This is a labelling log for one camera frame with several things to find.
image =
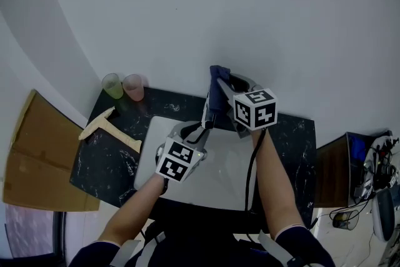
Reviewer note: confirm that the white rectangular sink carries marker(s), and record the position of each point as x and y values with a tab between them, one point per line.
218	178

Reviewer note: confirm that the pink translucent cup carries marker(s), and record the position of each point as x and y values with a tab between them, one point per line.
133	89

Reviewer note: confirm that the bright blue fabric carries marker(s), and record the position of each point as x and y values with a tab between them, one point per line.
357	148

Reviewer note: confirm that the person's right forearm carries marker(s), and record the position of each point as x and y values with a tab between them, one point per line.
275	190

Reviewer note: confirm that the white grey chair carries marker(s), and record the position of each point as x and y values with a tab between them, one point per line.
382	215

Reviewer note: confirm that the beige wooden T-shaped tool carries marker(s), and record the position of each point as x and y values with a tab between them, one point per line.
107	129

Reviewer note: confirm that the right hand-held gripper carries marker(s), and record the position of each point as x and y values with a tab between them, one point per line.
254	109

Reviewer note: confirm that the brown wooden cabinet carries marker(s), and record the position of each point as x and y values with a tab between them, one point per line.
331	172

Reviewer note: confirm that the green translucent cup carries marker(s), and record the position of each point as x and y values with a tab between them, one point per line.
113	87

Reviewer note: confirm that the grey chest harness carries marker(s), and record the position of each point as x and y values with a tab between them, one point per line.
272	245

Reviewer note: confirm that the black marble vanity counter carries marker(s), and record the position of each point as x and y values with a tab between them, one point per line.
281	150

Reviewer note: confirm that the dark framed window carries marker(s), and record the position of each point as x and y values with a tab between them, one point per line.
28	228

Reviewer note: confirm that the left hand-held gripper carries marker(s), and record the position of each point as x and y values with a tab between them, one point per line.
175	162

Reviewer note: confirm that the person's dark shirt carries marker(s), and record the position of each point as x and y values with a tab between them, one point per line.
203	253

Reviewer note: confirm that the person's left forearm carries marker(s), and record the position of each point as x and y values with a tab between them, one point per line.
137	206

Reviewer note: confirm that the brown cardboard box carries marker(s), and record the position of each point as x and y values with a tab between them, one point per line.
40	165

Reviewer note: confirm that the dark blue cloth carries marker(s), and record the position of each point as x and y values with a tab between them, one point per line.
217	93

